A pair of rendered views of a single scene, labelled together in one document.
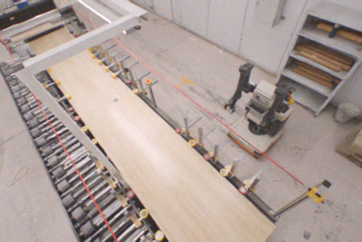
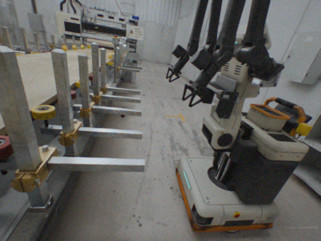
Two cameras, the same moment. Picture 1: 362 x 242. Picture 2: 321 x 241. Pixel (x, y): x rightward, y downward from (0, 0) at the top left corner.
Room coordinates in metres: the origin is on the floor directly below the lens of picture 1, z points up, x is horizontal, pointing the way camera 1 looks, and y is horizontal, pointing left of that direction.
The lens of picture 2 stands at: (0.41, -1.08, 1.21)
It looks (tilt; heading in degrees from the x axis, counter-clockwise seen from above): 26 degrees down; 23
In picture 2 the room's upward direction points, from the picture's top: 10 degrees clockwise
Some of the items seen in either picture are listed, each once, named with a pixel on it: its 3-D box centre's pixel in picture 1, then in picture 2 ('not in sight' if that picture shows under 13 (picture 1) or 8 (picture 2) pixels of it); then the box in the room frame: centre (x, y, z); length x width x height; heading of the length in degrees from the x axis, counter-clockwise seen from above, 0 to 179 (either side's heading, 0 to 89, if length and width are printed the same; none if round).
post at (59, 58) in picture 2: (233, 168); (66, 114); (0.76, -0.52, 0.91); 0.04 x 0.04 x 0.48; 35
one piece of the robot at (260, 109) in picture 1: (257, 109); (218, 94); (1.45, -1.00, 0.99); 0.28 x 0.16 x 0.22; 35
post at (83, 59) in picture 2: (215, 154); (85, 100); (0.97, -0.38, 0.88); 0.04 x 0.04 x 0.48; 35
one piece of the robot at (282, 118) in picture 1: (266, 112); (247, 149); (1.66, -1.32, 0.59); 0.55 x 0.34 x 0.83; 35
